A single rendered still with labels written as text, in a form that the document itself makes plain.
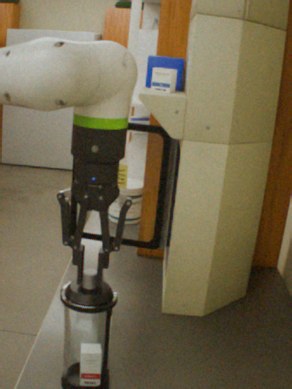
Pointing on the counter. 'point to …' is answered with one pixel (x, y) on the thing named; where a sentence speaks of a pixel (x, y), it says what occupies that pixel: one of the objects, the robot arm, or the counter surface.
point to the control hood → (167, 109)
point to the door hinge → (169, 194)
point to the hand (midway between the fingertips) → (90, 267)
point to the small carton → (163, 80)
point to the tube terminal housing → (222, 161)
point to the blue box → (165, 68)
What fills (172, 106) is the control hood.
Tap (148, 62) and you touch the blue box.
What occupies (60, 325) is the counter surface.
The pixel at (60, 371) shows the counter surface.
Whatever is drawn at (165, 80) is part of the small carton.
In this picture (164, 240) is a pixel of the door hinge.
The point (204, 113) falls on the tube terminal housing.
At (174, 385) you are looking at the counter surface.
